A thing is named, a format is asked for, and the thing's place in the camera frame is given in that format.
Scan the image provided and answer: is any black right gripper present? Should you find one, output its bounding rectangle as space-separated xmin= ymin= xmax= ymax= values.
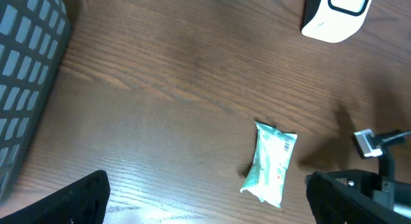
xmin=328 ymin=130 xmax=410 ymax=218

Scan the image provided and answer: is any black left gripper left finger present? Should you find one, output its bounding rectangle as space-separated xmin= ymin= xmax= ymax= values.
xmin=1 ymin=170 xmax=110 ymax=224

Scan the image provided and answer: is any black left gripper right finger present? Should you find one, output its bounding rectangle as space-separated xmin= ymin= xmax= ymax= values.
xmin=306 ymin=171 xmax=410 ymax=223

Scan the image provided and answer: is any mint green wipes packet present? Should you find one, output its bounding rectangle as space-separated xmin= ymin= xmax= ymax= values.
xmin=240 ymin=122 xmax=297 ymax=208

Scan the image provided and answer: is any dark grey plastic basket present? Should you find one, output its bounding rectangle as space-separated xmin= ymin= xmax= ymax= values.
xmin=1 ymin=0 xmax=71 ymax=202

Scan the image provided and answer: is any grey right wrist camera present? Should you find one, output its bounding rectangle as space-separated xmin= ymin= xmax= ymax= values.
xmin=353 ymin=129 xmax=383 ymax=159

